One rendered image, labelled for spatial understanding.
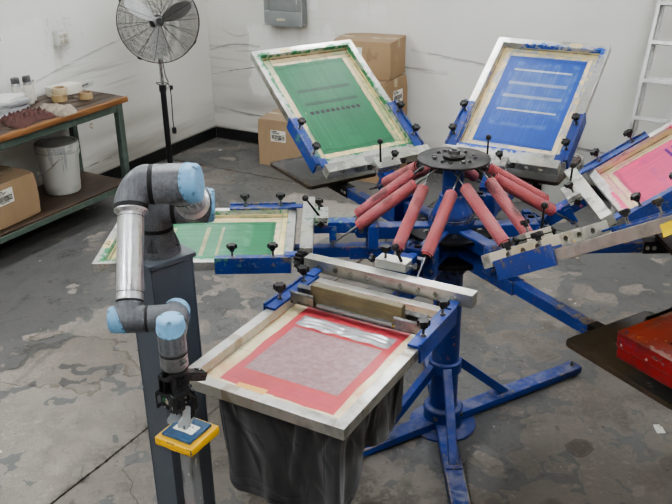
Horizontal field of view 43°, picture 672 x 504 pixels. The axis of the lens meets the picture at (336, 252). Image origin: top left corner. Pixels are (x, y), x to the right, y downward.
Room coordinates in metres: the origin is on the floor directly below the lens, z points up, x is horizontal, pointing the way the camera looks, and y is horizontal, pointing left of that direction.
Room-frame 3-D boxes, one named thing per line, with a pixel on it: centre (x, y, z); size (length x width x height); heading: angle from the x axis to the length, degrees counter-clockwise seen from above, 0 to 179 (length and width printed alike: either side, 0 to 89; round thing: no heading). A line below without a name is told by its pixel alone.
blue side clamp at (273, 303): (2.77, 0.16, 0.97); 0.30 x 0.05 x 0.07; 150
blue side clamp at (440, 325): (2.49, -0.32, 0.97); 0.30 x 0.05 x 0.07; 150
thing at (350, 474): (2.27, -0.11, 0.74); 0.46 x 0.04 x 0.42; 150
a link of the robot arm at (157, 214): (2.68, 0.60, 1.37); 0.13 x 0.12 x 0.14; 93
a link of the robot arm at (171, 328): (1.98, 0.44, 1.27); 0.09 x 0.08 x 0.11; 3
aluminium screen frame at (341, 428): (2.42, 0.04, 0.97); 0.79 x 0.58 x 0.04; 150
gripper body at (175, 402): (1.97, 0.44, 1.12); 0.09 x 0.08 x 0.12; 150
